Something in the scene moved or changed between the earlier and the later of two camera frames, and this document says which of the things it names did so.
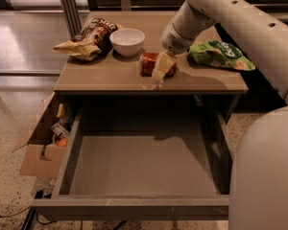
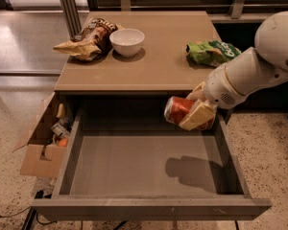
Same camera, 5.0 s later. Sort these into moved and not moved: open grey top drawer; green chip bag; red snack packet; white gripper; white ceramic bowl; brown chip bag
Moved: red snack packet; white gripper
Not moved: brown chip bag; open grey top drawer; white ceramic bowl; green chip bag
